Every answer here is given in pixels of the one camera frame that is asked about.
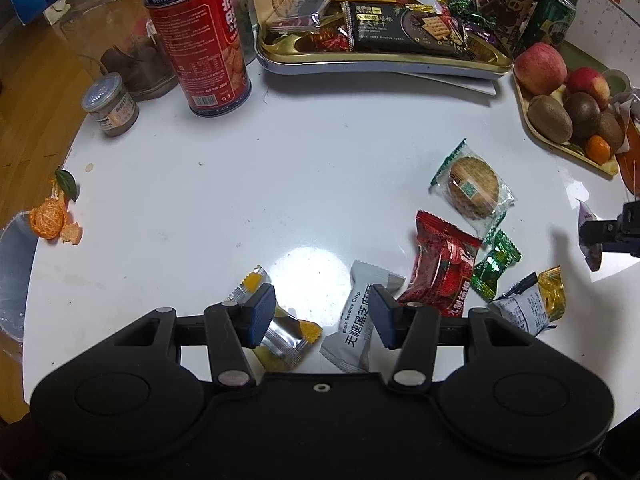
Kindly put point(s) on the small dark red apple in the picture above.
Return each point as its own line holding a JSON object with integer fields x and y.
{"x": 587, "y": 85}

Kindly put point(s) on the peeled tangerine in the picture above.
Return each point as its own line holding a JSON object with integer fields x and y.
{"x": 47, "y": 217}

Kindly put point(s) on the black cracker packet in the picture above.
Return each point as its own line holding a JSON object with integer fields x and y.
{"x": 395, "y": 30}

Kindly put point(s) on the round cookie in clear wrapper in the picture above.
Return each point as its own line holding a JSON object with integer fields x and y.
{"x": 472, "y": 185}

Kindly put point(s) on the desk calendar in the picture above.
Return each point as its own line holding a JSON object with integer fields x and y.
{"x": 615, "y": 15}

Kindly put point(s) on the yellow fruit tray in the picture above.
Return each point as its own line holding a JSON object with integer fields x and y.
{"x": 525, "y": 105}

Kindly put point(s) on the grey white crisp packet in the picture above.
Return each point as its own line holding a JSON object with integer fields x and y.
{"x": 357, "y": 332}

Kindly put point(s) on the white blue gold packet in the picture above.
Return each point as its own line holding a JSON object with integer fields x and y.
{"x": 525, "y": 310}

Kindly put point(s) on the red tin can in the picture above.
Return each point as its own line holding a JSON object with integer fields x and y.
{"x": 205, "y": 45}

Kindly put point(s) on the golden metal tray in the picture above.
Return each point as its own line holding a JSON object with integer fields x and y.
{"x": 380, "y": 61}

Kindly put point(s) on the light brown kiwi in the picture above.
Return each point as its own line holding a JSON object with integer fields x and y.
{"x": 550, "y": 117}

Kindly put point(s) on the pile of purple foil candies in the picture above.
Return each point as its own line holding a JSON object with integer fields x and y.
{"x": 467, "y": 10}

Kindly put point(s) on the dark silver foil packet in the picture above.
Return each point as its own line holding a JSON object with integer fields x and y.
{"x": 310, "y": 2}

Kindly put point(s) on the tangerine peel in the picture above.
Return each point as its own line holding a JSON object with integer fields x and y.
{"x": 71, "y": 234}

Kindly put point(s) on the purple white candy packet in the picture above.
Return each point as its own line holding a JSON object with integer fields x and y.
{"x": 591, "y": 256}

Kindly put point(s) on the red candy packet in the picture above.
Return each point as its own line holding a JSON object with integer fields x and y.
{"x": 440, "y": 265}

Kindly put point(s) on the large glass jar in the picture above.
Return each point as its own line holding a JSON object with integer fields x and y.
{"x": 115, "y": 25}

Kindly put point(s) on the small grey lidded jar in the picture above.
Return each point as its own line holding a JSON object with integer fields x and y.
{"x": 110, "y": 107}

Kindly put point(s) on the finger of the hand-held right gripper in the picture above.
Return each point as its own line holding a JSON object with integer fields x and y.
{"x": 607, "y": 232}

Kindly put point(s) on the mint green thermos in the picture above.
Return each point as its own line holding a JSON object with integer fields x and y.
{"x": 248, "y": 20}

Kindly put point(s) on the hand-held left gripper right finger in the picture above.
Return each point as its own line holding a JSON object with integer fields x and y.
{"x": 384, "y": 317}

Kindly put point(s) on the small orange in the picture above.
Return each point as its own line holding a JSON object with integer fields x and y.
{"x": 597, "y": 151}

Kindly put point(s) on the green drink can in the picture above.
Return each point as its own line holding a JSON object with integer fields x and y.
{"x": 550, "y": 17}

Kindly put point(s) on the red foil candy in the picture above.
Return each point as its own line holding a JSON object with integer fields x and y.
{"x": 325, "y": 40}

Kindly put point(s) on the orange bag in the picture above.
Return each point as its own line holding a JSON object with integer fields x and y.
{"x": 631, "y": 157}

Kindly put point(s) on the green foil candy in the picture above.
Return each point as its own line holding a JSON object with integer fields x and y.
{"x": 493, "y": 265}

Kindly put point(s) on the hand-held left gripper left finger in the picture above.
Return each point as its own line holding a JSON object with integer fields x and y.
{"x": 262, "y": 312}

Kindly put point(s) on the grey blue chair seat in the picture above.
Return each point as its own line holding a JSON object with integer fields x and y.
{"x": 15, "y": 270}

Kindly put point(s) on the green leaf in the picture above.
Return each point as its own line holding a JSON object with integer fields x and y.
{"x": 67, "y": 185}

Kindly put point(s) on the large pale red apple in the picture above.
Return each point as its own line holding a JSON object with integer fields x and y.
{"x": 540, "y": 67}

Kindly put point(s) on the brown patterned can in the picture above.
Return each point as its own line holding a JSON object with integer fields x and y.
{"x": 507, "y": 10}

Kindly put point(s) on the dark brown round fruit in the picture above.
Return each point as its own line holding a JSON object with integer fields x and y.
{"x": 582, "y": 112}

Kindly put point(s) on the white cup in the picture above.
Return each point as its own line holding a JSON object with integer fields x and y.
{"x": 617, "y": 82}

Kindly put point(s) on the white papers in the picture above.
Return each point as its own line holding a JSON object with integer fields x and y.
{"x": 450, "y": 83}

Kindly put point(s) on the yellow silver snack packet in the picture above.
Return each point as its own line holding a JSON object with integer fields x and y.
{"x": 287, "y": 342}

